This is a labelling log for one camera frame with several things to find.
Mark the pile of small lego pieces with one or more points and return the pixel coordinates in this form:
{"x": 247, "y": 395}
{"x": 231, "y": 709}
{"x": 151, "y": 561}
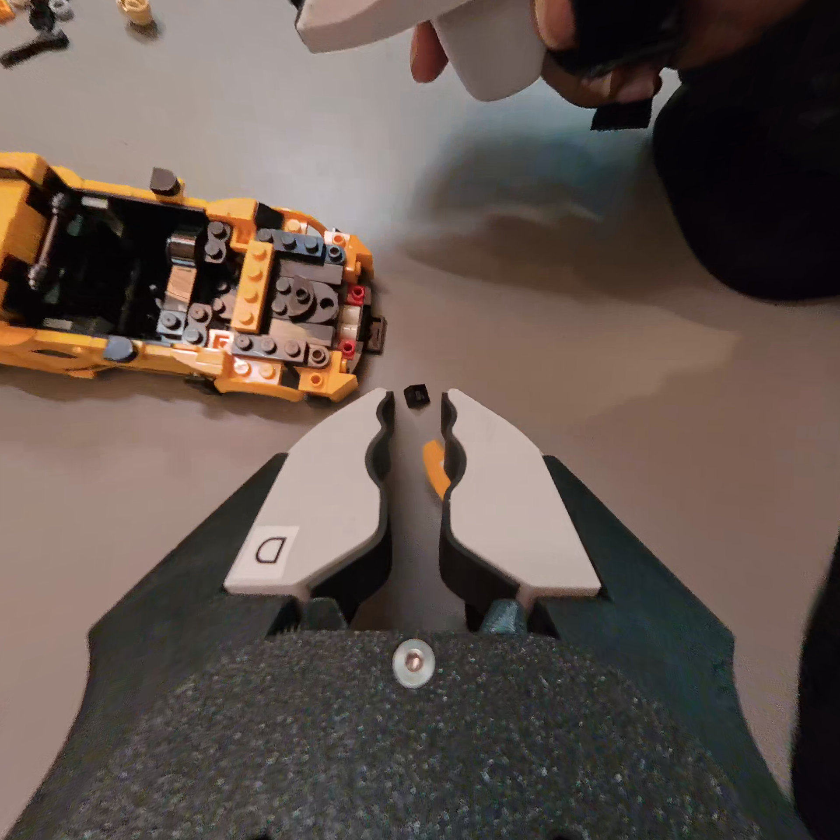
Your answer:
{"x": 33, "y": 49}

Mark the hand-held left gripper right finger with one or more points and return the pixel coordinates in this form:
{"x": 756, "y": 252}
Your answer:
{"x": 518, "y": 512}

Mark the orange curved lego piece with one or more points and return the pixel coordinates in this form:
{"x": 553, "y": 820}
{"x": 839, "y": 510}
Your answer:
{"x": 434, "y": 466}

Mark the person's right hand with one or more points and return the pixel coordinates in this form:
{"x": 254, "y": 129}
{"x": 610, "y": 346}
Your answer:
{"x": 590, "y": 82}

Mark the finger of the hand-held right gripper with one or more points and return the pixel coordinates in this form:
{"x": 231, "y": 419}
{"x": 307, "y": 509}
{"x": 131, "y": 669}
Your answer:
{"x": 354, "y": 23}

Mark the small black lego piece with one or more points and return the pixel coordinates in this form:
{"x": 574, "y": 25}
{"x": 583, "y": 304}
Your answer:
{"x": 416, "y": 396}

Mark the tan round lego piece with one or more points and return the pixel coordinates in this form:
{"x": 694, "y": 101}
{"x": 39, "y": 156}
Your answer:
{"x": 136, "y": 10}

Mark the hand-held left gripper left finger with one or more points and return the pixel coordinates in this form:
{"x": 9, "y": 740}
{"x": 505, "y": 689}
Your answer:
{"x": 321, "y": 499}

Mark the dark cloth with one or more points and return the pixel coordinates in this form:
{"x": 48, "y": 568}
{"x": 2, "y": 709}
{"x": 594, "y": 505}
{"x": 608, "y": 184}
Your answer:
{"x": 820, "y": 689}

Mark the person's dark clothing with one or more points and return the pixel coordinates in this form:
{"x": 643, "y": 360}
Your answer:
{"x": 754, "y": 197}

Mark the yellow lego car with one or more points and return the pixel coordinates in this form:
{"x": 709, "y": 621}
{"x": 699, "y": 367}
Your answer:
{"x": 253, "y": 289}

